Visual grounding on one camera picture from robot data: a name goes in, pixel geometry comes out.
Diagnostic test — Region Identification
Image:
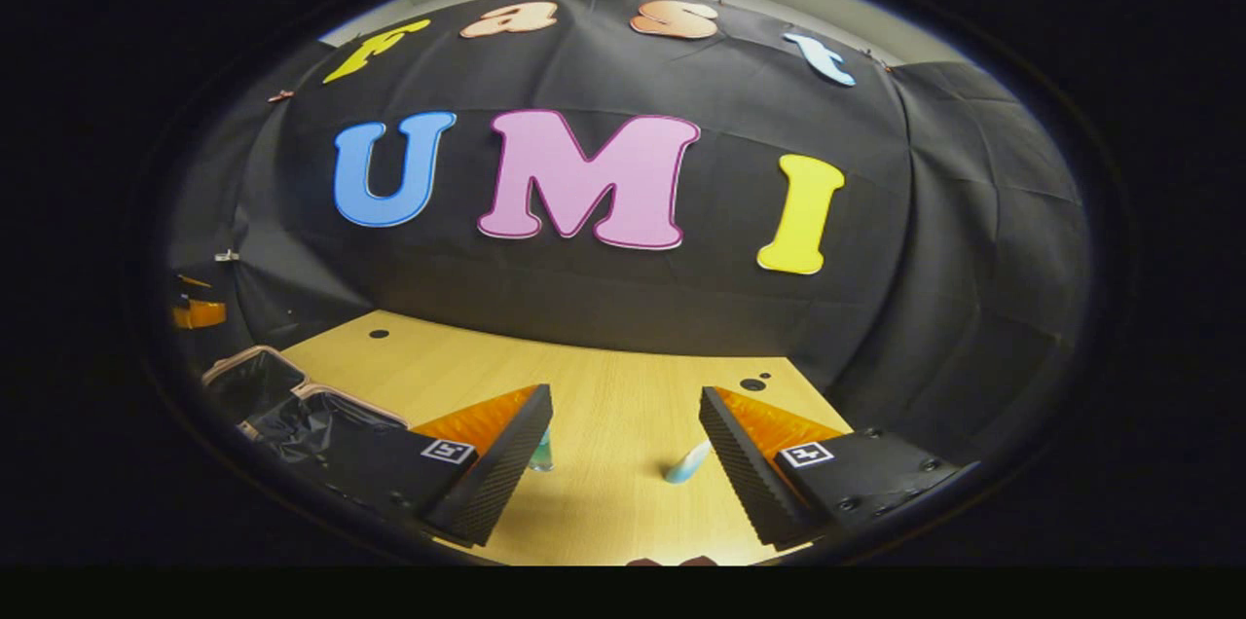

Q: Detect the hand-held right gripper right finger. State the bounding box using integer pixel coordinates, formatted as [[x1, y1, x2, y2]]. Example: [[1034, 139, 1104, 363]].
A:
[[699, 385, 979, 550]]

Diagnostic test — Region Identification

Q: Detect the black backdrop cloth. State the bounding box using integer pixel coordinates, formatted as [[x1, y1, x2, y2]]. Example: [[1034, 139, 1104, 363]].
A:
[[161, 0, 1096, 464]]

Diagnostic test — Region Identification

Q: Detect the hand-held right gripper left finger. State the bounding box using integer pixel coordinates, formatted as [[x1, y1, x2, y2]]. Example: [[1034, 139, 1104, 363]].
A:
[[321, 383, 554, 547]]

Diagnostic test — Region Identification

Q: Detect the light blue cream tube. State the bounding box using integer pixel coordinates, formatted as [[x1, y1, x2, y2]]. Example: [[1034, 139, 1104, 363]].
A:
[[664, 439, 714, 486]]

